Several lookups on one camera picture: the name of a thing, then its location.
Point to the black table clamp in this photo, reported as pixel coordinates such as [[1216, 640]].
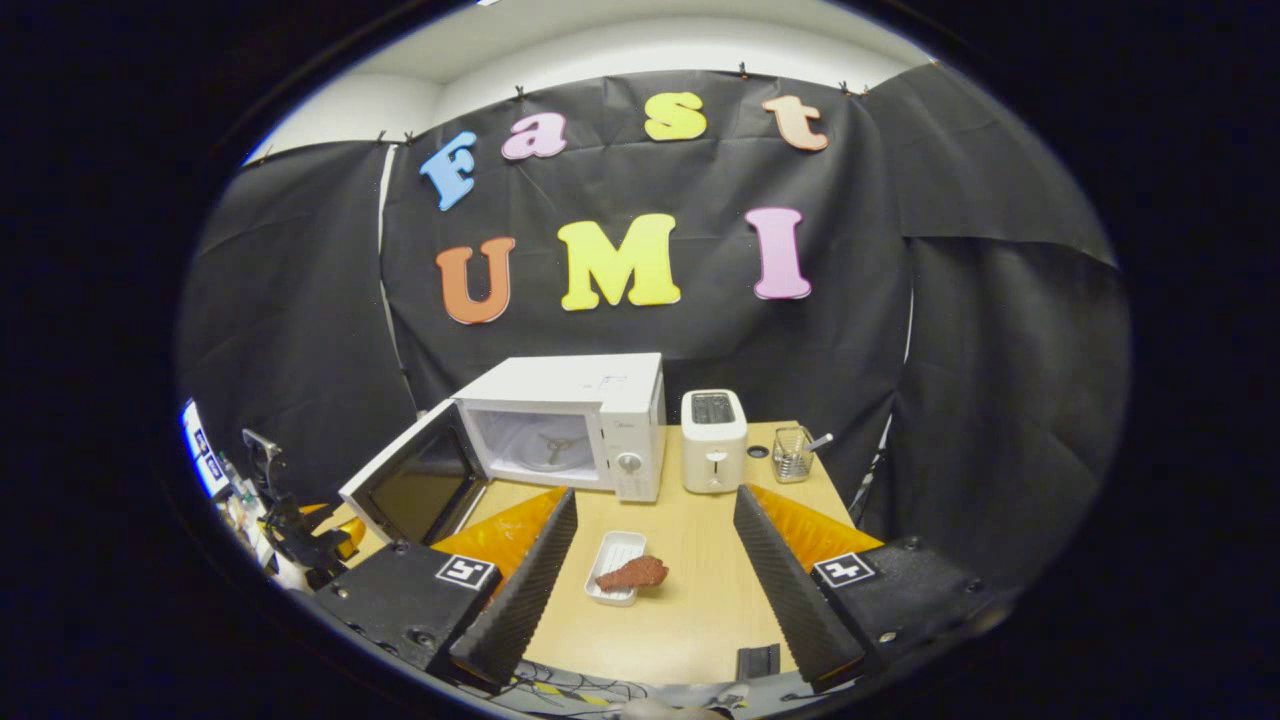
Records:
[[757, 662]]

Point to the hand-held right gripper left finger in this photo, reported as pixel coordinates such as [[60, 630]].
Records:
[[520, 600]]

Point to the bright computer screen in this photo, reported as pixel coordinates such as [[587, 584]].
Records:
[[200, 445]]

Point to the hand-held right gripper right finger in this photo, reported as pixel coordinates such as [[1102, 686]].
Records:
[[790, 600]]

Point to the white microwave oven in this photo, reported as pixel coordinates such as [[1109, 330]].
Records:
[[570, 380]]

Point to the white toaster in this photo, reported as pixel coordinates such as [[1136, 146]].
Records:
[[713, 460]]

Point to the clear utensil holder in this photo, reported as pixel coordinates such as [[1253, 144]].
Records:
[[792, 465]]

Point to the brown meat piece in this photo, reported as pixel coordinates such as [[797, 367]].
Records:
[[635, 573]]

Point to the white rectangular tray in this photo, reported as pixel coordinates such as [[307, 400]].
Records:
[[618, 548]]

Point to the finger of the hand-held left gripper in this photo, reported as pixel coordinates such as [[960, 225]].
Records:
[[352, 538]]

